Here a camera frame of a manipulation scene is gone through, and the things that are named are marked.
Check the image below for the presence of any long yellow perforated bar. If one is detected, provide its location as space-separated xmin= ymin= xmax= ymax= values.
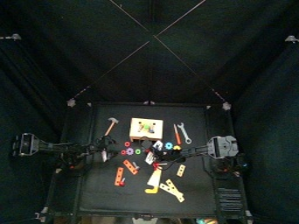
xmin=159 ymin=182 xmax=186 ymax=203
xmin=165 ymin=178 xmax=185 ymax=197

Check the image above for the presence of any black vented box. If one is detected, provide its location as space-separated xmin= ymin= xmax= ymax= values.
xmin=217 ymin=187 xmax=246 ymax=213

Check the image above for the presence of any grey toy wrench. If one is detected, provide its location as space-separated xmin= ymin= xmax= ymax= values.
xmin=177 ymin=122 xmax=193 ymax=145

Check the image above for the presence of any yellow toy saw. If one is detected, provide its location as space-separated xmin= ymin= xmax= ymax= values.
xmin=145 ymin=169 xmax=165 ymax=195

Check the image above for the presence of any short yellow perforated bar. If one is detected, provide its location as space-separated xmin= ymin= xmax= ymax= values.
xmin=175 ymin=164 xmax=187 ymax=178

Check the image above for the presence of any orange perforated toy bar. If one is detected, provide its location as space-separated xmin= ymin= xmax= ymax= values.
xmin=122 ymin=158 xmax=141 ymax=176
xmin=114 ymin=166 xmax=126 ymax=187

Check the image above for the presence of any toy hammer wooden handle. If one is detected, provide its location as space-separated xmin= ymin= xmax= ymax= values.
xmin=105 ymin=116 xmax=121 ymax=137

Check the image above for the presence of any white object at table edge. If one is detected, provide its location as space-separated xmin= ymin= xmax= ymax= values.
xmin=131 ymin=216 xmax=159 ymax=224

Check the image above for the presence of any wooden toy workbench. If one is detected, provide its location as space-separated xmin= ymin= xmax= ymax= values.
xmin=129 ymin=117 xmax=165 ymax=143

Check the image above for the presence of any orange toy screwdriver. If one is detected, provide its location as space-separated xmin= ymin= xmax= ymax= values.
xmin=173 ymin=123 xmax=183 ymax=146

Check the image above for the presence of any thin grey diagonal cord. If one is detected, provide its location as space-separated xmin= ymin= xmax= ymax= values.
xmin=107 ymin=0 xmax=230 ymax=103
xmin=70 ymin=0 xmax=207 ymax=102

